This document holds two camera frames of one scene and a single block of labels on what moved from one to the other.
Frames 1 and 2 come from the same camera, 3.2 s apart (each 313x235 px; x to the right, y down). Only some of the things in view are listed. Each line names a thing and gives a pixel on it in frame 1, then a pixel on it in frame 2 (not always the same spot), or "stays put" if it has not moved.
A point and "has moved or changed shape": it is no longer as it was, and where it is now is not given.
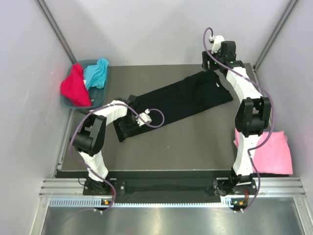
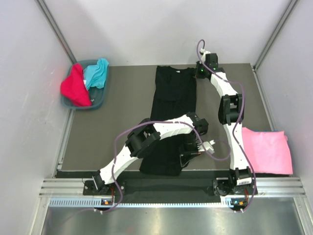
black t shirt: [176, 100] has moved or changed shape
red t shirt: [74, 88] stays put
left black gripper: [126, 131] to [186, 155]
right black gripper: [205, 64] to [198, 64]
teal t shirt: [95, 75] stays put
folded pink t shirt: [274, 157] stays put
